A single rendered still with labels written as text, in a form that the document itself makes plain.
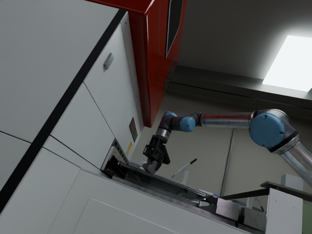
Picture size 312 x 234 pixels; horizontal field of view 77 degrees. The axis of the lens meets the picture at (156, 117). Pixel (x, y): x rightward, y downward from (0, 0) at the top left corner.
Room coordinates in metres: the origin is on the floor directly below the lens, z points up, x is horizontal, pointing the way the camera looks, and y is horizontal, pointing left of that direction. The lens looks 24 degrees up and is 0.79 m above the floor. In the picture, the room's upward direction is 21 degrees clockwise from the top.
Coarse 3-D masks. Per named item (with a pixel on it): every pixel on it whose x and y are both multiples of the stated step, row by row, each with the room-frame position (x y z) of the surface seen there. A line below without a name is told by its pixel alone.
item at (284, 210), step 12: (276, 192) 0.55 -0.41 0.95; (276, 204) 0.55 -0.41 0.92; (288, 204) 0.55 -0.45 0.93; (300, 204) 0.54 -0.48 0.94; (276, 216) 0.55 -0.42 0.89; (288, 216) 0.55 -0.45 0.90; (300, 216) 0.54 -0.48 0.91; (276, 228) 0.55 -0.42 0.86; (288, 228) 0.55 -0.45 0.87; (300, 228) 0.54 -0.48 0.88
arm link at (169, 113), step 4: (168, 112) 0.95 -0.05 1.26; (172, 112) 0.94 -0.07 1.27; (164, 116) 0.96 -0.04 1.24; (168, 116) 0.95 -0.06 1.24; (172, 116) 0.94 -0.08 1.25; (176, 116) 0.96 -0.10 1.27; (164, 120) 0.95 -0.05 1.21; (168, 120) 0.93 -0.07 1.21; (160, 124) 0.96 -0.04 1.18; (164, 124) 0.95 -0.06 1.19; (168, 124) 0.94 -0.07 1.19; (164, 128) 0.95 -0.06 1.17; (168, 128) 0.95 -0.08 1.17
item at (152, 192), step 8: (112, 176) 0.84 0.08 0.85; (128, 184) 0.83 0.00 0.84; (136, 184) 0.83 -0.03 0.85; (152, 192) 0.82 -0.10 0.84; (168, 200) 0.80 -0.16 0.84; (176, 200) 0.80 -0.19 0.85; (192, 208) 0.79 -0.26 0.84; (200, 208) 0.79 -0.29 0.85; (208, 216) 0.78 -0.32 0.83; (216, 216) 0.78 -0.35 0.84; (232, 224) 0.77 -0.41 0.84
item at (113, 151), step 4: (112, 148) 0.74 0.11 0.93; (108, 152) 0.74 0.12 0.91; (112, 152) 0.75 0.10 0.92; (116, 152) 0.80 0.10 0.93; (108, 156) 0.74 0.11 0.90; (112, 156) 0.83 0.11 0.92; (116, 156) 0.82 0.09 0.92; (120, 156) 0.89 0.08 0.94; (104, 160) 0.74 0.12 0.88; (108, 160) 0.74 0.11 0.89; (116, 160) 0.89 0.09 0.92; (120, 160) 0.91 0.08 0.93; (104, 164) 0.74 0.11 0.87; (108, 164) 0.77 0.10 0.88; (104, 168) 0.74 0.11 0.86; (108, 168) 0.79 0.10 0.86; (104, 172) 0.81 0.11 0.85; (108, 172) 0.81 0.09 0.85; (112, 172) 0.87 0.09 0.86; (124, 172) 1.17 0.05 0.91; (116, 176) 0.96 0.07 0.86; (124, 176) 1.17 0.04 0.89
